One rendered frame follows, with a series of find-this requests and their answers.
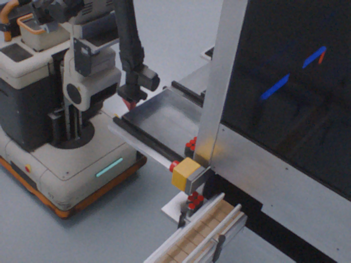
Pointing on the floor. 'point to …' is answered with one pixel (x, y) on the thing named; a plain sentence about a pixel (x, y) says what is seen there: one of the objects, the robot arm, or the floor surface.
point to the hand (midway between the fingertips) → (131, 109)
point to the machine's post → (219, 82)
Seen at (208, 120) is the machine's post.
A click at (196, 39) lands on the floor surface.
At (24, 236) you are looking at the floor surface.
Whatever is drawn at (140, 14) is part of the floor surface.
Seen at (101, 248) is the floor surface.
